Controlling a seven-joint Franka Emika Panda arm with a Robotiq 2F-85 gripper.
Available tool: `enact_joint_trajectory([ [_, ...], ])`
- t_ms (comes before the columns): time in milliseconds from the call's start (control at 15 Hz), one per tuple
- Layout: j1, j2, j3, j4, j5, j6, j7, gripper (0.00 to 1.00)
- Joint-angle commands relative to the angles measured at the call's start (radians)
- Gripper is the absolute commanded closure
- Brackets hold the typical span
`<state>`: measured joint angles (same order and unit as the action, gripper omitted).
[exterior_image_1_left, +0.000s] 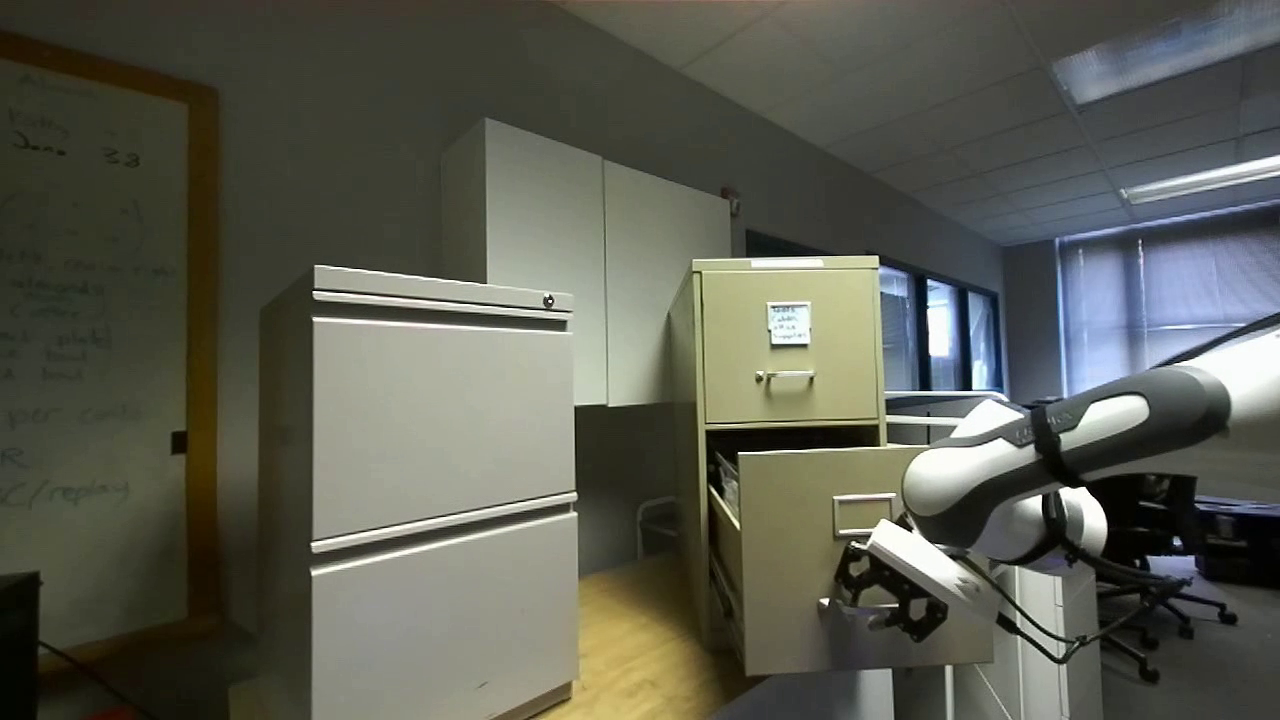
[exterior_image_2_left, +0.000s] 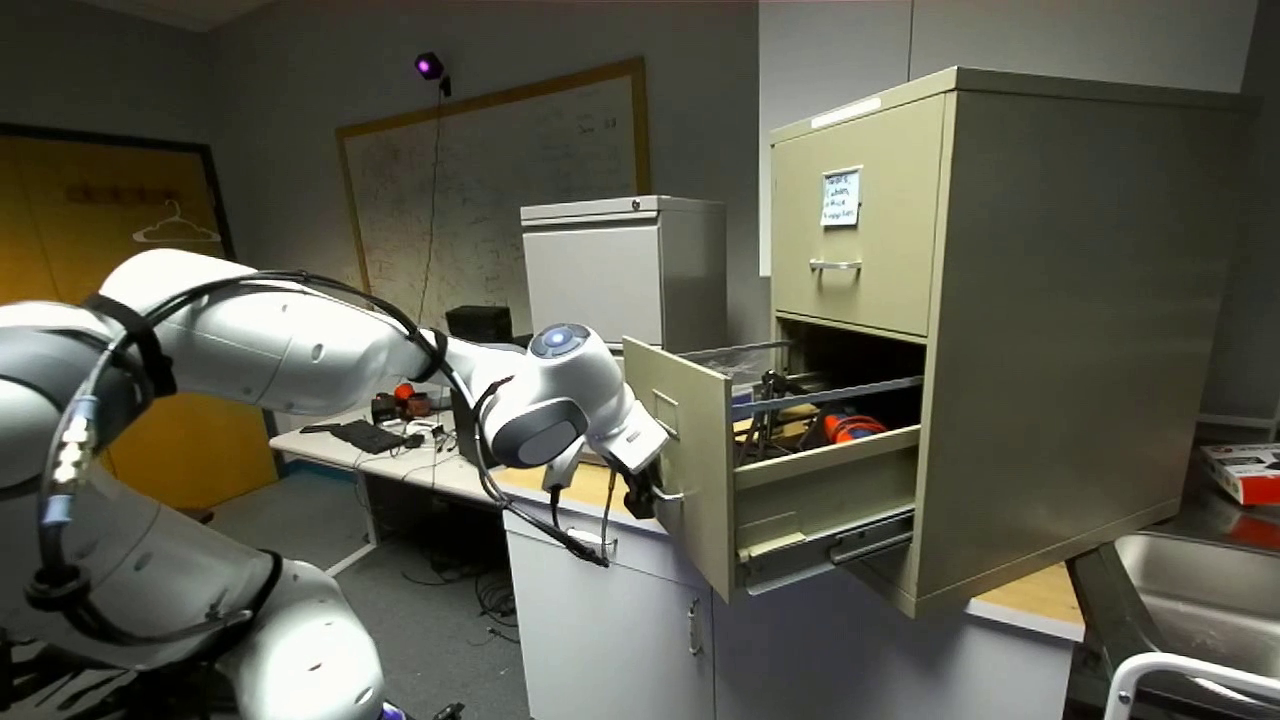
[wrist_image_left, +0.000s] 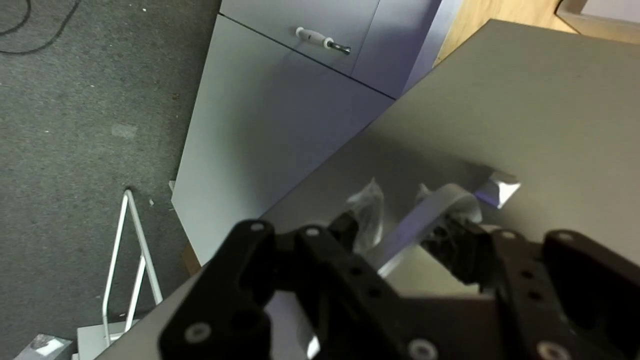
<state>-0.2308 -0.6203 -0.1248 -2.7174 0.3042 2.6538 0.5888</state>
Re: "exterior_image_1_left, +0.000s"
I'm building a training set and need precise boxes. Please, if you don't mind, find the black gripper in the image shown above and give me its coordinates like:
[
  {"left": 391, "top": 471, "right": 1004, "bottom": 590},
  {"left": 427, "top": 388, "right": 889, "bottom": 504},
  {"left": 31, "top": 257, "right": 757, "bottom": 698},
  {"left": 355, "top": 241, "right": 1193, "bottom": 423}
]
[{"left": 828, "top": 517, "right": 1009, "bottom": 643}]

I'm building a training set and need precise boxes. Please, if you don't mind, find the black monitor corner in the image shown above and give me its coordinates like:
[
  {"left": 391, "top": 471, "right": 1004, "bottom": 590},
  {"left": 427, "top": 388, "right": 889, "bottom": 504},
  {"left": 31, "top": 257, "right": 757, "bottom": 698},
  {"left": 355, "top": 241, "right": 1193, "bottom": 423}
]
[{"left": 0, "top": 569, "right": 43, "bottom": 720}]

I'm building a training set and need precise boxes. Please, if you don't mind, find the grey two-drawer file cabinet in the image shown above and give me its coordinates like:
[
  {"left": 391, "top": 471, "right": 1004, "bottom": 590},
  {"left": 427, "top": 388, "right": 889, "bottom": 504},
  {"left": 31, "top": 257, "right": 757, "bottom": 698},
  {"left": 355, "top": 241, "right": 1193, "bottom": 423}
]
[{"left": 255, "top": 262, "right": 582, "bottom": 720}]

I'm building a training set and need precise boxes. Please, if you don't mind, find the dark office desk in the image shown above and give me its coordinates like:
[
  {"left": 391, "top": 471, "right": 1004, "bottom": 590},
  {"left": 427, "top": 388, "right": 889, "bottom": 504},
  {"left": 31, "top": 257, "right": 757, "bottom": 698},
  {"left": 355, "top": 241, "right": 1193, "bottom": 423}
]
[{"left": 1193, "top": 494, "right": 1280, "bottom": 594}]

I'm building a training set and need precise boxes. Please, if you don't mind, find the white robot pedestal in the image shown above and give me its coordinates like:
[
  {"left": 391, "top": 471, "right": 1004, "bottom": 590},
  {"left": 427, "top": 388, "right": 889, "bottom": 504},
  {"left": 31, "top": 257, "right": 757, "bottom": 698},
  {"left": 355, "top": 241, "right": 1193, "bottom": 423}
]
[{"left": 889, "top": 555, "right": 1107, "bottom": 720}]

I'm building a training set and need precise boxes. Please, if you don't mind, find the window with grey blinds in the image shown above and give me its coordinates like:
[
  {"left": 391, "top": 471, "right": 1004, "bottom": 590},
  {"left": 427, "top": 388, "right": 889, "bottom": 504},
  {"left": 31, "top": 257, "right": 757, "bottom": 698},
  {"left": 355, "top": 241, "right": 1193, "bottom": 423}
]
[{"left": 1053, "top": 212, "right": 1280, "bottom": 399}]

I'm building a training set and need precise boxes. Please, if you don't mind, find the large ceiling light panel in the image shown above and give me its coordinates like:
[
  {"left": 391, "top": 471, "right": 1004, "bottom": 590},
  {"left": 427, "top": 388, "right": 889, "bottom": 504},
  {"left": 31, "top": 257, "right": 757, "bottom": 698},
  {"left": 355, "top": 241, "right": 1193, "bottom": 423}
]
[{"left": 1047, "top": 0, "right": 1280, "bottom": 113}]

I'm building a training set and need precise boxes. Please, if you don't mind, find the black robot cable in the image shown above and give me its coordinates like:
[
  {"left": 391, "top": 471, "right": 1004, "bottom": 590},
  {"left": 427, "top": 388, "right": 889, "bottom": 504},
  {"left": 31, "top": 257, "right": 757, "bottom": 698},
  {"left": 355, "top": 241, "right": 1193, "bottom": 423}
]
[{"left": 950, "top": 550, "right": 1176, "bottom": 669}]

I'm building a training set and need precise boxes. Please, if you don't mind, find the black office chair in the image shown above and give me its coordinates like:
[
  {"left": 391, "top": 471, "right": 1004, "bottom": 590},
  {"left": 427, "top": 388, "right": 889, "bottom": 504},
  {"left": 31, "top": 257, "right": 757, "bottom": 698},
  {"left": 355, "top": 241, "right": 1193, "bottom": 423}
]
[{"left": 1084, "top": 467, "right": 1242, "bottom": 690}]

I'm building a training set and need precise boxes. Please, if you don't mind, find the narrow ceiling light strip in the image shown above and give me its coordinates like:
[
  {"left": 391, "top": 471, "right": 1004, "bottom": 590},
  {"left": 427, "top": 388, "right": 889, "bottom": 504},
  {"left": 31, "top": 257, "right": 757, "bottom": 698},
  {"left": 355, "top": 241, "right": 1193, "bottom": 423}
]
[{"left": 1116, "top": 150, "right": 1280, "bottom": 212}]

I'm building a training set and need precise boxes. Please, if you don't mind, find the beige file cabinet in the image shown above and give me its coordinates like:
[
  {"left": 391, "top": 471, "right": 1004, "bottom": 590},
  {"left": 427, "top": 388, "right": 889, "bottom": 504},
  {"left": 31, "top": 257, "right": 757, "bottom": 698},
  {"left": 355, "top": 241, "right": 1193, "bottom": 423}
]
[{"left": 669, "top": 251, "right": 1000, "bottom": 680}]

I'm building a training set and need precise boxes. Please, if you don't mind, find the white wall cabinet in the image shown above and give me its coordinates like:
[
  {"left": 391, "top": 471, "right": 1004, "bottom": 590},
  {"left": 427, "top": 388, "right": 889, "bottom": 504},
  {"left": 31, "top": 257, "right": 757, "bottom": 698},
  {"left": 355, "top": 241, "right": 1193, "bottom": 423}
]
[{"left": 431, "top": 117, "right": 739, "bottom": 414}]

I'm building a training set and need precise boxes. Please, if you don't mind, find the dark interior window row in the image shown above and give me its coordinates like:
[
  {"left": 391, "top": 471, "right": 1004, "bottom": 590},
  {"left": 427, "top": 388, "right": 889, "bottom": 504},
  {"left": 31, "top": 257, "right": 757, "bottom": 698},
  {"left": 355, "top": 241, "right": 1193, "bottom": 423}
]
[{"left": 874, "top": 262, "right": 1009, "bottom": 399}]

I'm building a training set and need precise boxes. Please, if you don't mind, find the wood framed whiteboard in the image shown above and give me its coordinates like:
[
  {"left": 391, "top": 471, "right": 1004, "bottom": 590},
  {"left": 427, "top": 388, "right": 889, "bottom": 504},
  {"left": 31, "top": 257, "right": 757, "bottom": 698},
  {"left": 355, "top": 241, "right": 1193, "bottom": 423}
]
[{"left": 0, "top": 30, "right": 226, "bottom": 686}]

